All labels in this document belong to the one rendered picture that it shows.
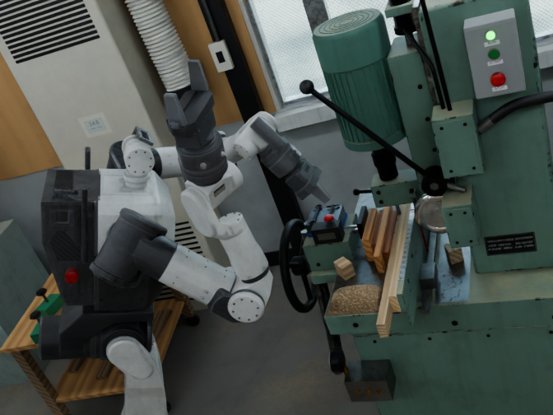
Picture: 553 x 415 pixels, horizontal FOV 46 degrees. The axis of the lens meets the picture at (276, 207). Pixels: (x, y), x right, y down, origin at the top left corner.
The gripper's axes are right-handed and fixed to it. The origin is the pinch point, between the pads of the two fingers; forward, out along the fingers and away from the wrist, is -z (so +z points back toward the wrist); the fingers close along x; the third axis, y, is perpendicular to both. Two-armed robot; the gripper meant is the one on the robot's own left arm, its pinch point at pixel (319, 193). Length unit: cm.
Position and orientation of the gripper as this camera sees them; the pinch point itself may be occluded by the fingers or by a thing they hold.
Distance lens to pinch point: 173.0
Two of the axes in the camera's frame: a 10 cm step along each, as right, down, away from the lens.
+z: -7.3, -6.5, -2.1
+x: -2.6, 5.5, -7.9
